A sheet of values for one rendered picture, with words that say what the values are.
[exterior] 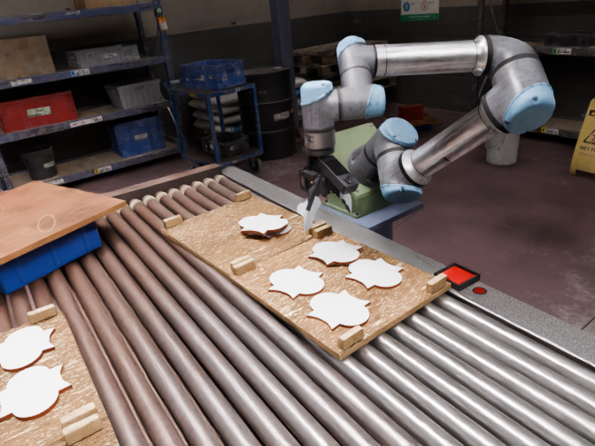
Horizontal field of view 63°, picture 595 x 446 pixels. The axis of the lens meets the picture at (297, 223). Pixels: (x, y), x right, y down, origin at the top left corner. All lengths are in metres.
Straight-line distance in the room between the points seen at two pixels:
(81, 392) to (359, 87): 0.85
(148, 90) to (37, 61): 1.04
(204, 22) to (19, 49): 2.24
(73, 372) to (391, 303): 0.67
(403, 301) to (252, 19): 5.95
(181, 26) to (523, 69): 5.35
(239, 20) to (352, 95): 5.60
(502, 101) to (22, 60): 4.53
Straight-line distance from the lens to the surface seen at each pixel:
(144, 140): 5.54
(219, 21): 6.56
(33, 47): 5.25
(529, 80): 1.26
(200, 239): 1.46
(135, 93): 5.44
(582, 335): 1.12
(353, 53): 1.23
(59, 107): 5.23
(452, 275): 1.22
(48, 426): 1.00
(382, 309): 1.08
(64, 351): 1.15
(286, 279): 1.19
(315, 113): 1.14
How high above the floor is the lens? 1.57
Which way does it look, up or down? 25 degrees down
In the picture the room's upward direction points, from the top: 6 degrees counter-clockwise
